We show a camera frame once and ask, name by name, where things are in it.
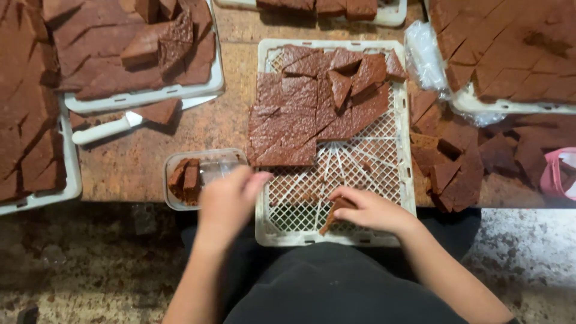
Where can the person's left hand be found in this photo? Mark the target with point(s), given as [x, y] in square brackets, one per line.
[225, 207]

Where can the person's right hand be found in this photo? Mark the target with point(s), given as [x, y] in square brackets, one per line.
[378, 213]

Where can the person's left fingers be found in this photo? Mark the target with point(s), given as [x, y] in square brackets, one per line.
[256, 180]

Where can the small brown cake slice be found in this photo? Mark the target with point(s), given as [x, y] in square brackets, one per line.
[335, 211]

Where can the clear plastic container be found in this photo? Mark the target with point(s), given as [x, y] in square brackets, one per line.
[216, 168]

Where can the brown cake block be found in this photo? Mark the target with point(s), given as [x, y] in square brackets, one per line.
[177, 180]
[192, 182]

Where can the heap of brown cake pieces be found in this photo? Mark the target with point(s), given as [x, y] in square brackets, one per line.
[112, 54]
[27, 112]
[292, 121]
[508, 49]

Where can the white lattice plastic tray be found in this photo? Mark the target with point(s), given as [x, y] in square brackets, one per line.
[360, 180]

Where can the flat brown cake piece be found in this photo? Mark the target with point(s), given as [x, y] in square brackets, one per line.
[157, 111]

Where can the person's black clothing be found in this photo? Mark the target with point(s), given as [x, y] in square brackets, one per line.
[333, 283]

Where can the row of brown cake pieces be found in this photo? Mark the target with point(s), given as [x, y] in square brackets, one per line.
[333, 8]

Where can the loose heap of cake offcuts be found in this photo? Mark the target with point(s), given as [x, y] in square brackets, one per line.
[454, 157]

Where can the clear plastic wrap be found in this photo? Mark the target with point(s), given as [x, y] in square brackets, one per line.
[425, 56]

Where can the pink plastic bag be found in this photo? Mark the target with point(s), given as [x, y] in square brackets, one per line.
[558, 173]

